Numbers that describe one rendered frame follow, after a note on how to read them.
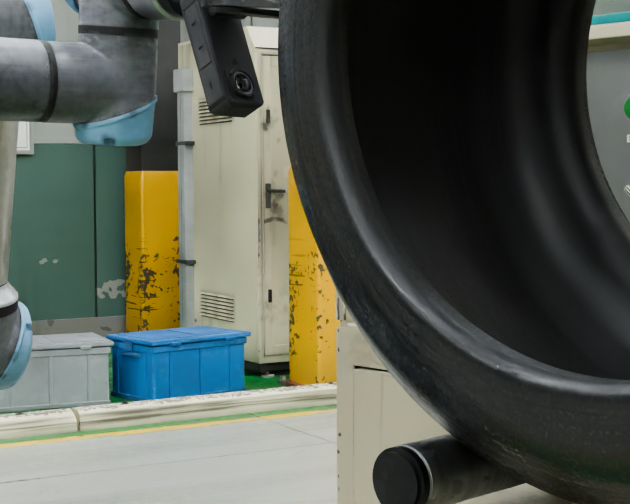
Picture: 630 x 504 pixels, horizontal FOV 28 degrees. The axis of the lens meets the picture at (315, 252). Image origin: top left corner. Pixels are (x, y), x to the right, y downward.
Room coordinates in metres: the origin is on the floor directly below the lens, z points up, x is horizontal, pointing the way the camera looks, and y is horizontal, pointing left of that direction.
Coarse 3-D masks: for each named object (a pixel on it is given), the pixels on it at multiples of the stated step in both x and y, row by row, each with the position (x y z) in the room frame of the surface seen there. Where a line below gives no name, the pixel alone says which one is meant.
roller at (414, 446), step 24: (384, 456) 0.79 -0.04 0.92; (408, 456) 0.78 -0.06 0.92; (432, 456) 0.79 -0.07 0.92; (456, 456) 0.80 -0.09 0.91; (384, 480) 0.79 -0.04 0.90; (408, 480) 0.78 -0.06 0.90; (432, 480) 0.78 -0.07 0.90; (456, 480) 0.79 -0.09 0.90; (480, 480) 0.81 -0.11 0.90; (504, 480) 0.83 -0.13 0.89
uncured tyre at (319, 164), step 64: (320, 0) 0.82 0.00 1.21; (384, 0) 0.96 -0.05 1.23; (448, 0) 1.02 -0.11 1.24; (512, 0) 1.04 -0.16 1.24; (576, 0) 1.02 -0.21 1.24; (320, 64) 0.82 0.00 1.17; (384, 64) 0.97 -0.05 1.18; (448, 64) 1.02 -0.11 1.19; (512, 64) 1.05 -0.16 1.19; (576, 64) 1.03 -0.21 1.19; (320, 128) 0.82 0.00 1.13; (384, 128) 0.96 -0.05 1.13; (448, 128) 1.02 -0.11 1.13; (512, 128) 1.04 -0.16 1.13; (576, 128) 1.02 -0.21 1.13; (320, 192) 0.83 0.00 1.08; (384, 192) 0.94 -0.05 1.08; (448, 192) 1.00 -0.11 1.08; (512, 192) 1.03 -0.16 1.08; (576, 192) 1.01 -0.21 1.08; (384, 256) 0.79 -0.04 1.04; (448, 256) 0.96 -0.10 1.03; (512, 256) 1.01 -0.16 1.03; (576, 256) 1.01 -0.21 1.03; (384, 320) 0.79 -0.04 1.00; (448, 320) 0.76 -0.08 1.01; (512, 320) 0.95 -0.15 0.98; (576, 320) 0.98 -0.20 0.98; (448, 384) 0.75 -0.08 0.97; (512, 384) 0.71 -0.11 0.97; (576, 384) 0.68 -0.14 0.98; (512, 448) 0.72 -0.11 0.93; (576, 448) 0.69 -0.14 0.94
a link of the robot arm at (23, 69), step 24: (0, 48) 1.11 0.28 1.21; (24, 48) 1.12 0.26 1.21; (48, 48) 1.14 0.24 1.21; (0, 72) 1.10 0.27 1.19; (24, 72) 1.11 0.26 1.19; (48, 72) 1.12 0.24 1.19; (0, 96) 1.10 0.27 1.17; (24, 96) 1.12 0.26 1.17; (48, 96) 1.13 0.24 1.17; (0, 120) 1.13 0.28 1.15; (24, 120) 1.14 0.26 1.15
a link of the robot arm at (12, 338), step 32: (0, 0) 1.47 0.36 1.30; (32, 0) 1.49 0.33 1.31; (0, 32) 1.47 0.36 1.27; (32, 32) 1.49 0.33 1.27; (0, 128) 1.52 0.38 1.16; (0, 160) 1.53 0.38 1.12; (0, 192) 1.54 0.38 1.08; (0, 224) 1.55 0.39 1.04; (0, 256) 1.56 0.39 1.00; (0, 288) 1.57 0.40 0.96; (0, 320) 1.56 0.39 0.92; (0, 352) 1.57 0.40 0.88; (0, 384) 1.59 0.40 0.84
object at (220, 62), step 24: (192, 0) 1.08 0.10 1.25; (192, 24) 1.08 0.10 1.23; (216, 24) 1.08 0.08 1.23; (240, 24) 1.10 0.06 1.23; (192, 48) 1.08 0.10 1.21; (216, 48) 1.06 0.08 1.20; (240, 48) 1.09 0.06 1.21; (216, 72) 1.06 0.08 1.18; (240, 72) 1.07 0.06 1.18; (216, 96) 1.06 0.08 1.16; (240, 96) 1.06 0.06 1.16
